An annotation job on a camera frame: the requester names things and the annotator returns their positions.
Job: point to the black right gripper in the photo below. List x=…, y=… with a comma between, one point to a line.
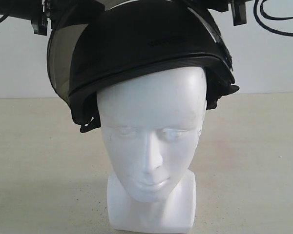
x=238, y=9

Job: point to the black helmet with visor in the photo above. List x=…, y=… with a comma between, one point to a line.
x=91, y=48

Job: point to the white mannequin head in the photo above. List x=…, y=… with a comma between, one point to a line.
x=151, y=127

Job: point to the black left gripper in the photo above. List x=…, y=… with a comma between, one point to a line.
x=41, y=12

